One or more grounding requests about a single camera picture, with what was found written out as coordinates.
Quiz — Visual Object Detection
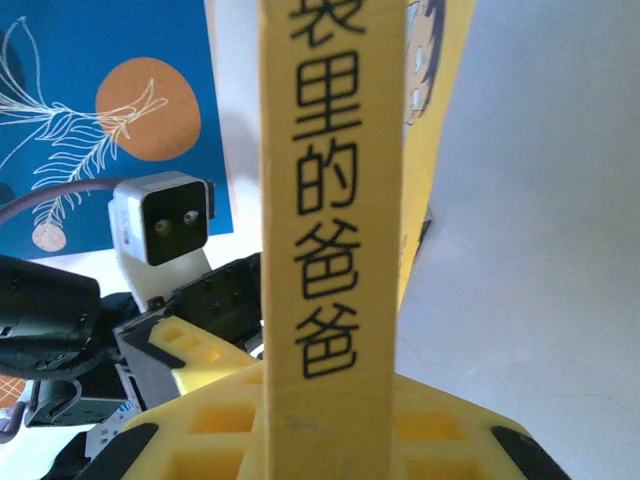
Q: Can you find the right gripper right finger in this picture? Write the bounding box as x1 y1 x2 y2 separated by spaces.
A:
389 374 574 480

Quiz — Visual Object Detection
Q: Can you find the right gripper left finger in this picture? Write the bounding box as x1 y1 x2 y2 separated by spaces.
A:
84 364 271 480

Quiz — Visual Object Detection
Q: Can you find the yellow book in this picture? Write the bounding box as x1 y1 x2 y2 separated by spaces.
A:
257 0 476 480

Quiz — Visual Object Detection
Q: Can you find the blue poster orange circle flower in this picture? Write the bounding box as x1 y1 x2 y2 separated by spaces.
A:
0 0 235 261

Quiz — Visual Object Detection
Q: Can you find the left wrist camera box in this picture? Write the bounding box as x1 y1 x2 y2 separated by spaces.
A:
108 170 217 269

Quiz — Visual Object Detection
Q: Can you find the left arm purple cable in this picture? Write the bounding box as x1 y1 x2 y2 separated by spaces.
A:
0 177 121 231

